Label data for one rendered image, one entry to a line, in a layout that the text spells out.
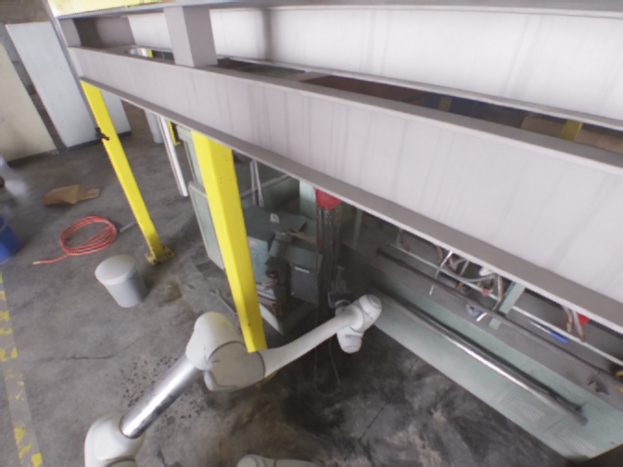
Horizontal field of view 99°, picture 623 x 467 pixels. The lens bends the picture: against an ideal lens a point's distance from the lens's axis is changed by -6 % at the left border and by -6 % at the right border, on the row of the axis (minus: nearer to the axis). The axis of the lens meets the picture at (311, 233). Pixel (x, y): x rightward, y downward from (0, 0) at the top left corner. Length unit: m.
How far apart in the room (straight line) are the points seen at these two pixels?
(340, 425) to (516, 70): 1.95
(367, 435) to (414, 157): 1.81
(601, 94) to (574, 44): 0.12
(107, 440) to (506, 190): 1.43
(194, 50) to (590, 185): 0.95
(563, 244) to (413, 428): 1.80
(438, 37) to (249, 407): 2.12
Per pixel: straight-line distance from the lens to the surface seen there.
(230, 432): 2.16
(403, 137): 0.56
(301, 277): 1.85
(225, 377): 1.05
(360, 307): 1.24
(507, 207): 0.54
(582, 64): 0.90
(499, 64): 0.93
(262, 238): 1.83
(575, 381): 2.03
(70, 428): 2.59
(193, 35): 1.01
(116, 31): 2.81
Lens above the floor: 2.02
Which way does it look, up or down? 38 degrees down
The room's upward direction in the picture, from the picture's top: straight up
